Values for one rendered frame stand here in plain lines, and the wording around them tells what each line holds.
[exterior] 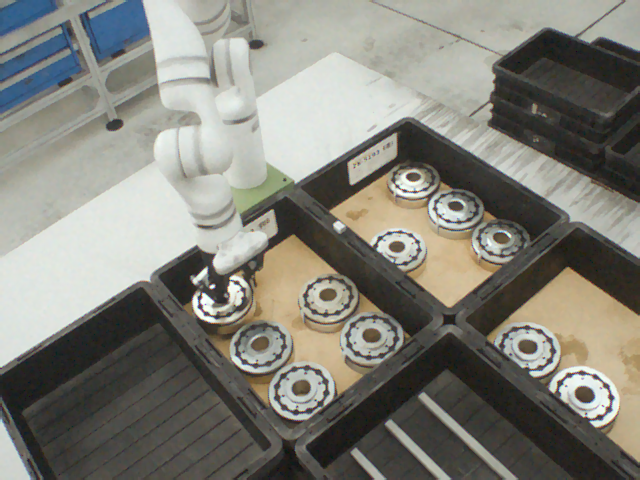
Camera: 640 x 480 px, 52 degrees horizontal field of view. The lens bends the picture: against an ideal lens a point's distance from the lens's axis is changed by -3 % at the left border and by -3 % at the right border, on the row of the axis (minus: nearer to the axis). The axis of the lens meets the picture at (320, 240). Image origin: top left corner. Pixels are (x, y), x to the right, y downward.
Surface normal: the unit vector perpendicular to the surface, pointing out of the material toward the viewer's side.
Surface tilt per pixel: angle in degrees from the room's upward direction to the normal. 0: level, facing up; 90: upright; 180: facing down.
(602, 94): 0
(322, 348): 0
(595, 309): 0
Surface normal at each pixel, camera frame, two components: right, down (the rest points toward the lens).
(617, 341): -0.11, -0.67
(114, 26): 0.68, 0.49
